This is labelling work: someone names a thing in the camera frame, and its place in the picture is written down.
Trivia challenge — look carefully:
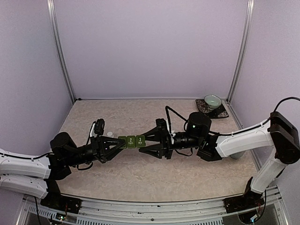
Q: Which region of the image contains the pale green bowl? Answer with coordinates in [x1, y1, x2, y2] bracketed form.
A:
[204, 95, 222, 110]

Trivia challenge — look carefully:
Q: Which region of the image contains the left aluminium frame post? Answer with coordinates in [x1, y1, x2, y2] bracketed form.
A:
[47, 0, 76, 104]

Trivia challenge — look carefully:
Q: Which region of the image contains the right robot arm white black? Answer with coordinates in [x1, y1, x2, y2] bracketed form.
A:
[139, 106, 300, 208]

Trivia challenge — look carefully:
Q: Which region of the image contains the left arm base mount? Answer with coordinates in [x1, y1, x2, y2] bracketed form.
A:
[40, 193, 82, 214]

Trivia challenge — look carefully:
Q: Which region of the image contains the green pill organizer box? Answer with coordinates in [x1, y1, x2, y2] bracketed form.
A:
[118, 135, 146, 149]

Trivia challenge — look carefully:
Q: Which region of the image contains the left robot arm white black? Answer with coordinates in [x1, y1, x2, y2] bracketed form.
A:
[0, 120, 126, 209]

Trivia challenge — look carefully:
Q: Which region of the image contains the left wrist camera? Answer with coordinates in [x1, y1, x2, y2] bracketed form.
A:
[94, 119, 105, 135]

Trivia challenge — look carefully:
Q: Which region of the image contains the front aluminium rail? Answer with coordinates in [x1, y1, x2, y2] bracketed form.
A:
[16, 187, 290, 225]

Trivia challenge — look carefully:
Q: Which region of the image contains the black patterned tray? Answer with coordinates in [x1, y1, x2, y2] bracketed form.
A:
[195, 99, 229, 119]

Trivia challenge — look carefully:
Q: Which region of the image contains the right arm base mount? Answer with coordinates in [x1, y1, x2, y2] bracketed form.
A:
[223, 195, 264, 213]

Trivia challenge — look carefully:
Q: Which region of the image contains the white pill bottle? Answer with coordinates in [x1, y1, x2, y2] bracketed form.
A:
[106, 131, 114, 138]

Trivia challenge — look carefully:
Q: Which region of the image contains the aluminium frame post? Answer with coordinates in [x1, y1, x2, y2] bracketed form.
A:
[226, 0, 255, 104]
[47, 0, 76, 104]

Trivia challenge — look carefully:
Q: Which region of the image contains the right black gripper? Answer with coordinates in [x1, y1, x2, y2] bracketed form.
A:
[138, 126, 203, 160]

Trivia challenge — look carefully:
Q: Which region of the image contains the light blue mug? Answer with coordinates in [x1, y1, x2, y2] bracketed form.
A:
[230, 151, 245, 159]

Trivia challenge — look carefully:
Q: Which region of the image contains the right aluminium frame post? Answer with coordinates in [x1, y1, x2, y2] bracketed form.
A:
[226, 0, 255, 104]

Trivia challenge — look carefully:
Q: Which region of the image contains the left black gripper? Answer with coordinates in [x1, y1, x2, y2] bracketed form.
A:
[66, 135, 127, 166]

